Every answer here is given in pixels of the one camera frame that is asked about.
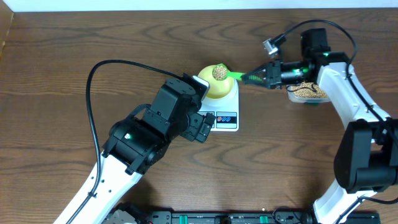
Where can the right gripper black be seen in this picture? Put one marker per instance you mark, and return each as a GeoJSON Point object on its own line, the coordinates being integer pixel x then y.
{"type": "Point", "coordinates": [272, 75]}

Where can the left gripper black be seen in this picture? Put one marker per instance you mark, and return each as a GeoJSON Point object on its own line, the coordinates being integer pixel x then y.
{"type": "Point", "coordinates": [194, 119]}

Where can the green plastic measuring scoop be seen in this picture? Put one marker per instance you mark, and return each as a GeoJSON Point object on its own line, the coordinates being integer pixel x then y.
{"type": "Point", "coordinates": [220, 72]}

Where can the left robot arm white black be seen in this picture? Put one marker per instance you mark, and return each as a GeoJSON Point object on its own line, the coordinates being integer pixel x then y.
{"type": "Point", "coordinates": [138, 142]}

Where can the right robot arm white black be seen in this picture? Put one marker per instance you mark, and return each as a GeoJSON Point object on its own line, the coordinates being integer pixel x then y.
{"type": "Point", "coordinates": [366, 160]}

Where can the white digital kitchen scale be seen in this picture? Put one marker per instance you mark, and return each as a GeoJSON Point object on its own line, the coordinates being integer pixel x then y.
{"type": "Point", "coordinates": [226, 110]}

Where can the yellow plastic bowl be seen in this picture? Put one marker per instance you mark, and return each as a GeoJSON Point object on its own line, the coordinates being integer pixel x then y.
{"type": "Point", "coordinates": [218, 89]}

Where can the clear container of soybeans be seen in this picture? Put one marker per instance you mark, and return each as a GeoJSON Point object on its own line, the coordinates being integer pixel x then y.
{"type": "Point", "coordinates": [306, 92]}

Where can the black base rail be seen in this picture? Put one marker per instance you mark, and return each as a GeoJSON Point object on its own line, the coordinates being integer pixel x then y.
{"type": "Point", "coordinates": [129, 213]}

